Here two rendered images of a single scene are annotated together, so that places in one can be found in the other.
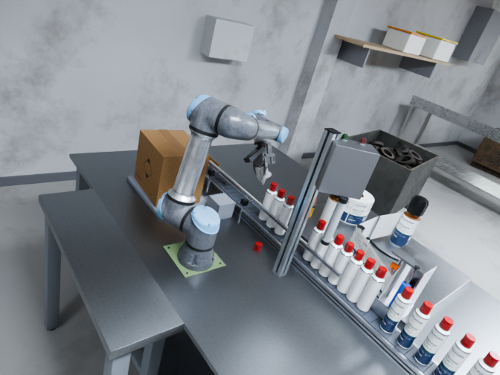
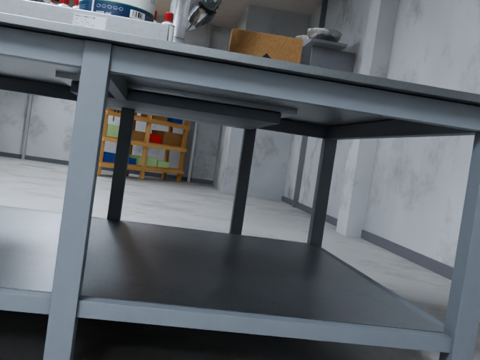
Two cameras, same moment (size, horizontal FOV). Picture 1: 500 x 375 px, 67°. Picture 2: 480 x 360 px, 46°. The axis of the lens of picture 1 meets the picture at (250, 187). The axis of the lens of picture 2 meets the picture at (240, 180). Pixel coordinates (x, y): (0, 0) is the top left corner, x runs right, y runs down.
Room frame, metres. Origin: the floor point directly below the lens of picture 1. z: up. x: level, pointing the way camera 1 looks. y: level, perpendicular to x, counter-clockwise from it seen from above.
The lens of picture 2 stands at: (3.17, -1.56, 0.60)
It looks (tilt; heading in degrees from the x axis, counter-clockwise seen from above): 2 degrees down; 127
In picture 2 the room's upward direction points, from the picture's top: 8 degrees clockwise
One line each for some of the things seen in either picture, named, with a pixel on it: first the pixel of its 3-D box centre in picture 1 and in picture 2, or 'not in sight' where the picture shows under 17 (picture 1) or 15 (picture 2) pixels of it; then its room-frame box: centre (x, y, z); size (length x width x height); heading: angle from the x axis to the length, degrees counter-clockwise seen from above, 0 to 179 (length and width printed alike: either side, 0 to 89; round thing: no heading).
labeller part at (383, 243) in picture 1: (396, 243); not in sight; (1.75, -0.84, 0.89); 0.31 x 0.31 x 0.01
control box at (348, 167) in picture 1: (344, 167); not in sight; (1.31, -0.31, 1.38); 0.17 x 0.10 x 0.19; 101
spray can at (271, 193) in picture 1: (268, 201); (166, 41); (1.63, -0.11, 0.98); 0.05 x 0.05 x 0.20
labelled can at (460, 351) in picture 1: (454, 358); not in sight; (0.95, -0.81, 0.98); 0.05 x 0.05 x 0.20
